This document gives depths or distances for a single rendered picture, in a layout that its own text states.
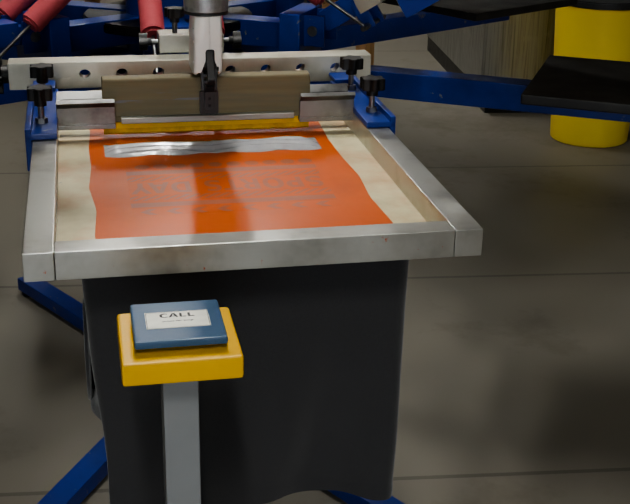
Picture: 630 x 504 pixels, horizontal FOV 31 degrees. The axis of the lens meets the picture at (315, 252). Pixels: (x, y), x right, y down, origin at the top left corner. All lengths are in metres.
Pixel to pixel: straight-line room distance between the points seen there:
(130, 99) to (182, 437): 0.81
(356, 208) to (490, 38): 4.23
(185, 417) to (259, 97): 0.83
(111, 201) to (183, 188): 0.12
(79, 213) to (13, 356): 1.78
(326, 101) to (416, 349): 1.50
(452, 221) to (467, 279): 2.37
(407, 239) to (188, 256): 0.28
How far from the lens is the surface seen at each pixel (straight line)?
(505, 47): 5.89
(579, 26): 5.37
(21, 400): 3.17
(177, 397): 1.30
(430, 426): 3.01
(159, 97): 1.99
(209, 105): 1.99
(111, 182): 1.78
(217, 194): 1.72
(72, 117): 1.98
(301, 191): 1.73
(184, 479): 1.36
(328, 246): 1.46
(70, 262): 1.43
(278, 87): 2.01
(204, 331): 1.25
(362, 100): 2.08
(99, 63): 2.20
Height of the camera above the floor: 1.51
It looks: 22 degrees down
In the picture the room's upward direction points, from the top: 1 degrees clockwise
